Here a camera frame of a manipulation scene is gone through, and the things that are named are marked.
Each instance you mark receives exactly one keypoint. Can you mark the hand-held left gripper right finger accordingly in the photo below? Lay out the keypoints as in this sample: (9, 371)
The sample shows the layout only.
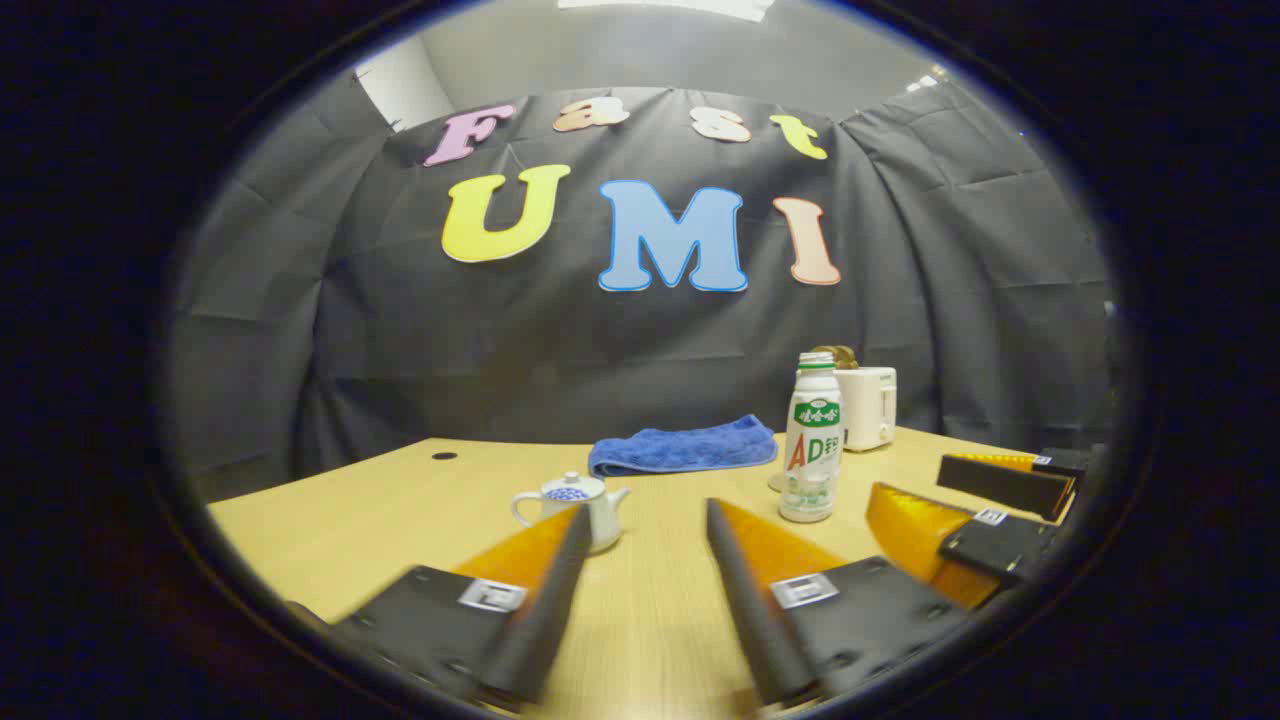
(745, 600)

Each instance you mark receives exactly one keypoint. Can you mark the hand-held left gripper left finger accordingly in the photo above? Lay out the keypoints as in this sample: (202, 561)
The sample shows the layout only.
(560, 600)

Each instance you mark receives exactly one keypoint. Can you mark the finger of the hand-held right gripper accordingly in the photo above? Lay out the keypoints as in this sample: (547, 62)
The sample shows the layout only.
(1000, 550)
(1000, 487)

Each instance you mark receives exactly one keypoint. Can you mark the white ceramic teacup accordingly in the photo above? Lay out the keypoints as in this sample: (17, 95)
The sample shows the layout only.
(608, 525)

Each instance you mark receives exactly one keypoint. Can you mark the round brown coaster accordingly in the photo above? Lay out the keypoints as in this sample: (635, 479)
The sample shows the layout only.
(776, 483)

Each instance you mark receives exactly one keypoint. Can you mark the white green-label water bottle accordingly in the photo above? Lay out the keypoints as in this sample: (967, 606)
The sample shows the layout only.
(810, 450)

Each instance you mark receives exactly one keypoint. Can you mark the white toaster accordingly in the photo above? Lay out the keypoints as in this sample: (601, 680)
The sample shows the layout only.
(870, 410)

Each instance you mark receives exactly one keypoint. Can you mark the blue towel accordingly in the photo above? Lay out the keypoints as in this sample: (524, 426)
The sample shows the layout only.
(680, 448)

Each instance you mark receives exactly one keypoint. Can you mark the brown bread slice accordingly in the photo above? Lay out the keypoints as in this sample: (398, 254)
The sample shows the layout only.
(842, 356)

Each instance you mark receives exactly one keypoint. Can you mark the black backdrop cloth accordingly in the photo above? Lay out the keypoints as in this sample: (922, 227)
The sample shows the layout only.
(500, 350)

